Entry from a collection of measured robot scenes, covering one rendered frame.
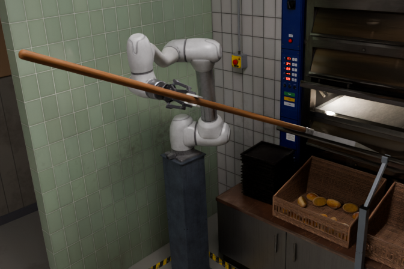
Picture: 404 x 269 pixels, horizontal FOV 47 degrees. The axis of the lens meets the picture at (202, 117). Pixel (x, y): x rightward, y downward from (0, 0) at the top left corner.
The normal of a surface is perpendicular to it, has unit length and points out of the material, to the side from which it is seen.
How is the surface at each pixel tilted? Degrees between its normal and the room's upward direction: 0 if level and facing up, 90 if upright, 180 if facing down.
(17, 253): 0
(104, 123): 90
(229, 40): 90
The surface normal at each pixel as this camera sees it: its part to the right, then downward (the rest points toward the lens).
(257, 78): -0.69, 0.29
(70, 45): 0.72, 0.22
